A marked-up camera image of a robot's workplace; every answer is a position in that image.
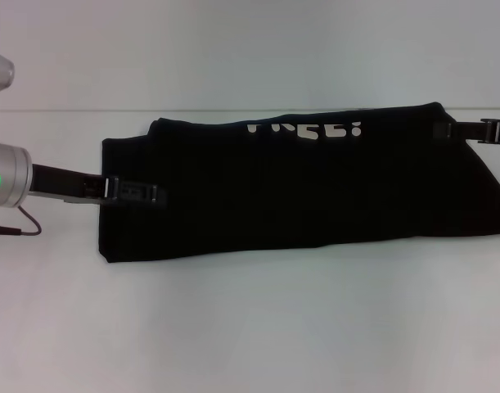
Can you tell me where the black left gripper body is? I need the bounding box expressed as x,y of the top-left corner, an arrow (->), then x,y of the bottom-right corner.
28,163 -> 111,206

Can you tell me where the black t-shirt with white print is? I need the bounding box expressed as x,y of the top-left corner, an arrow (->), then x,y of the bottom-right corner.
97,101 -> 500,265

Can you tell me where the left arm cable with plug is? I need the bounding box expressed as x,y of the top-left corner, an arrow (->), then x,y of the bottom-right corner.
0,206 -> 43,237

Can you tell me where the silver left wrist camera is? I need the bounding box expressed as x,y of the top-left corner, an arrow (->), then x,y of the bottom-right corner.
0,49 -> 16,97

